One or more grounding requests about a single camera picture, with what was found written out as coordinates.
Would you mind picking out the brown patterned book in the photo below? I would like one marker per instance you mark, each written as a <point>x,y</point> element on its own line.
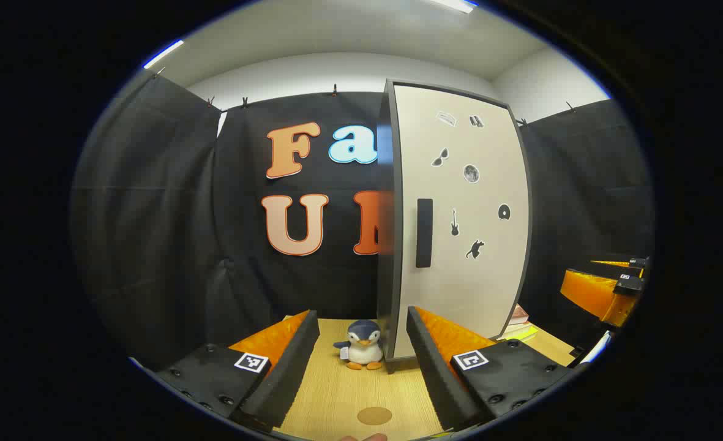
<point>518,315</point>

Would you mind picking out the black backdrop cloth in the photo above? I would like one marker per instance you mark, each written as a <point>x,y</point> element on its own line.
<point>153,214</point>

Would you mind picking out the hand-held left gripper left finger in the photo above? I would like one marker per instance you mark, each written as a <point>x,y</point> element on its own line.
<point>288,367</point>

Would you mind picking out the white cabinet door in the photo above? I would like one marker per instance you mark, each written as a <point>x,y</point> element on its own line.
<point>459,288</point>

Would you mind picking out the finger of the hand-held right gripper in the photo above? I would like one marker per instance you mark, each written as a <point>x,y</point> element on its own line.
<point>618,264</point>
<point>588,294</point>

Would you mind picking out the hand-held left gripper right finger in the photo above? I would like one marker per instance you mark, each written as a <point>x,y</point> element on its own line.
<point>434,373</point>

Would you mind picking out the ceiling light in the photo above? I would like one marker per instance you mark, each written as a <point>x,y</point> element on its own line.
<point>453,5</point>
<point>164,54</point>

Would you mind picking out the round cork coaster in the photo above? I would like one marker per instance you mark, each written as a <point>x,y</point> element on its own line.
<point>374,416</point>

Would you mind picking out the penguin plush toy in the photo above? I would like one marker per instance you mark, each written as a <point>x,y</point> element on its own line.
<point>361,352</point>

